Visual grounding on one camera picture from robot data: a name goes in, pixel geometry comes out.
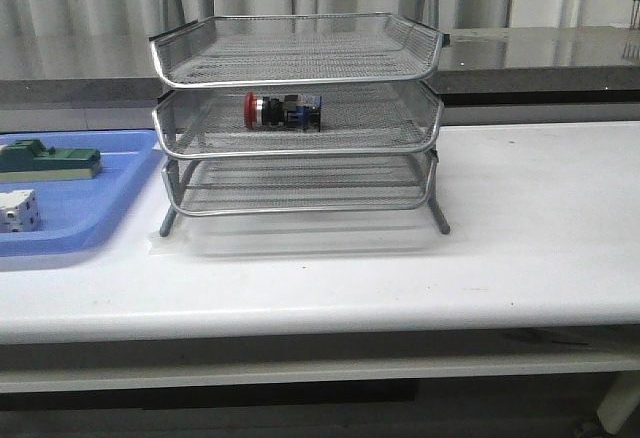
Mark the red emergency stop button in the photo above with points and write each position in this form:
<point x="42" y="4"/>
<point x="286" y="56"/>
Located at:
<point x="294" y="111"/>

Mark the silver mesh tray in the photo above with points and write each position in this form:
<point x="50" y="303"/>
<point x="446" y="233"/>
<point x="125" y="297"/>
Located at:
<point x="356" y="118"/>
<point x="274" y="50"/>
<point x="244" y="186"/>

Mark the silver mesh bottom tray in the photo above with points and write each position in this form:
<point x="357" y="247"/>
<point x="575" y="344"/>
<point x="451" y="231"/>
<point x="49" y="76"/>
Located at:
<point x="244" y="186"/>

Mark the silver mesh top tray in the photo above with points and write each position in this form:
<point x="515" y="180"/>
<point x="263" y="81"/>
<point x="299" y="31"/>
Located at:
<point x="274" y="50"/>

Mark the blue plastic tray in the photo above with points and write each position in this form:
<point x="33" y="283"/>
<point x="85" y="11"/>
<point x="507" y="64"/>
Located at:
<point x="77" y="215"/>

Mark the dark steel back counter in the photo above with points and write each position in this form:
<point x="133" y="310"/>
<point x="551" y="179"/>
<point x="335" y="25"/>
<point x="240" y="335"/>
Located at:
<point x="478" y="67"/>

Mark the green terminal block module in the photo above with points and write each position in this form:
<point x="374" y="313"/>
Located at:
<point x="29" y="160"/>

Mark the white table leg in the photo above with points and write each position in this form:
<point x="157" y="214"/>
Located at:
<point x="619" y="402"/>

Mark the grey metal rack frame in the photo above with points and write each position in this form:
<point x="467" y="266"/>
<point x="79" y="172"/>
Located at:
<point x="432" y="203"/>

